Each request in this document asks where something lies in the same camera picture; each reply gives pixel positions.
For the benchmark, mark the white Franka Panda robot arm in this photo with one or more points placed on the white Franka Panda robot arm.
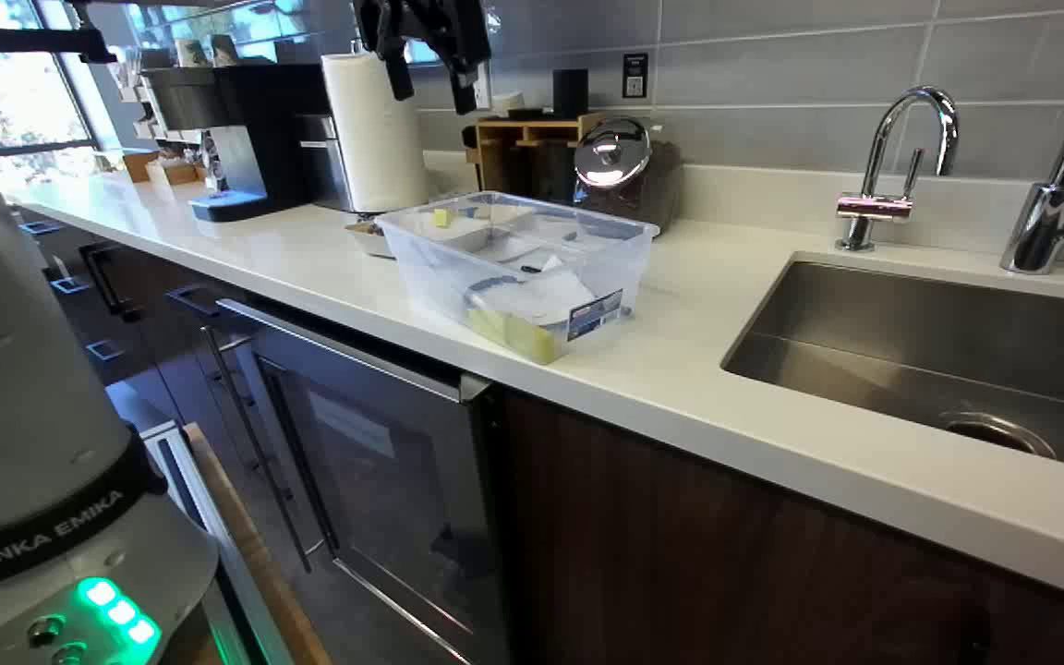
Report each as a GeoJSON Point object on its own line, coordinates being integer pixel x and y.
{"type": "Point", "coordinates": [15, 407]}

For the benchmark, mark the wooden plank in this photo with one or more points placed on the wooden plank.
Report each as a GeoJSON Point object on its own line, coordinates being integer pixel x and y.
{"type": "Point", "coordinates": [255, 548]}

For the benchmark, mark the black horizontal bar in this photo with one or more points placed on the black horizontal bar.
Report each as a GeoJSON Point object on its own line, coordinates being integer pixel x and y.
{"type": "Point", "coordinates": [26, 42]}

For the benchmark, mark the yellow block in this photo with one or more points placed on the yellow block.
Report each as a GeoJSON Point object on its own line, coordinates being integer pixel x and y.
{"type": "Point", "coordinates": [440, 218]}

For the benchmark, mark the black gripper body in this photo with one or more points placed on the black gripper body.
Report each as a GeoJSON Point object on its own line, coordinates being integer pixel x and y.
{"type": "Point", "coordinates": [425, 25]}

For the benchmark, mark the wall power outlet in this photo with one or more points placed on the wall power outlet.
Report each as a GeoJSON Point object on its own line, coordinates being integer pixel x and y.
{"type": "Point", "coordinates": [638, 77]}

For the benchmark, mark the clear plastic storage container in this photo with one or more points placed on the clear plastic storage container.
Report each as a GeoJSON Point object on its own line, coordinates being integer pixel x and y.
{"type": "Point", "coordinates": [520, 264]}

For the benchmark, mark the white paper towel roll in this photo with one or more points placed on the white paper towel roll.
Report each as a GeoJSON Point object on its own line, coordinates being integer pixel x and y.
{"type": "Point", "coordinates": [370, 130]}

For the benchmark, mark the small chrome faucet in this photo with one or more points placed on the small chrome faucet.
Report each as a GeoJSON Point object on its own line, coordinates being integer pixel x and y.
{"type": "Point", "coordinates": [897, 148]}

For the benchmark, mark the stainless steel sink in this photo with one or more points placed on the stainless steel sink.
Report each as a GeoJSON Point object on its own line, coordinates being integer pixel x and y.
{"type": "Point", "coordinates": [927, 354]}

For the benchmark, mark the wooden countertop rack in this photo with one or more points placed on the wooden countertop rack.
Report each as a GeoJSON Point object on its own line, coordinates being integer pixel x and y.
{"type": "Point", "coordinates": [520, 148]}

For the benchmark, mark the shallow white tray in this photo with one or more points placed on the shallow white tray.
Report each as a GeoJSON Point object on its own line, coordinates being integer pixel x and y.
{"type": "Point", "coordinates": [483, 228]}

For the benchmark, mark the window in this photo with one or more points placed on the window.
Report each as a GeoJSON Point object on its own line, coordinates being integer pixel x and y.
{"type": "Point", "coordinates": [9, 104]}

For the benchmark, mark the stainless steel appliance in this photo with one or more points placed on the stainless steel appliance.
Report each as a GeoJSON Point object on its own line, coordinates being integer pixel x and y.
{"type": "Point", "coordinates": [326, 159]}

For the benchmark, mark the silver kettle pot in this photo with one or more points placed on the silver kettle pot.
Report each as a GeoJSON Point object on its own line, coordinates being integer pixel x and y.
{"type": "Point", "coordinates": [625, 159]}

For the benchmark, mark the yellow sponge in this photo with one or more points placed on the yellow sponge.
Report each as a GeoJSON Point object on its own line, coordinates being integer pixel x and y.
{"type": "Point", "coordinates": [520, 333]}

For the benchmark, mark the small wooden box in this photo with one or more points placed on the small wooden box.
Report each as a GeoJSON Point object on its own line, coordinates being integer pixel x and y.
{"type": "Point", "coordinates": [169, 169]}

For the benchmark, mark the grey drawer cabinet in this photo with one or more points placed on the grey drawer cabinet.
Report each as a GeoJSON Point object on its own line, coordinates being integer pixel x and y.
{"type": "Point", "coordinates": [127, 319]}

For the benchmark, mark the black coffee machine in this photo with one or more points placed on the black coffee machine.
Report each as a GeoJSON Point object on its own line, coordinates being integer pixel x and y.
{"type": "Point", "coordinates": [248, 130]}

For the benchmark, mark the small black box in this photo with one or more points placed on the small black box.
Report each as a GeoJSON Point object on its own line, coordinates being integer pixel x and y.
{"type": "Point", "coordinates": [572, 94]}

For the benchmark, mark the glass door beverage fridge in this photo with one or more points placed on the glass door beverage fridge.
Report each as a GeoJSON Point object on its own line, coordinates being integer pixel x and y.
{"type": "Point", "coordinates": [370, 494]}

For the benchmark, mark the dark wooden cabinet front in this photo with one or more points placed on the dark wooden cabinet front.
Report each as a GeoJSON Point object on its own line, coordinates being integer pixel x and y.
{"type": "Point", "coordinates": [739, 556]}

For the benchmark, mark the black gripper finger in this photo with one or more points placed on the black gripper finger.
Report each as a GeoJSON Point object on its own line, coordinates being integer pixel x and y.
{"type": "Point", "coordinates": [469, 85]}
{"type": "Point", "coordinates": [397, 77]}

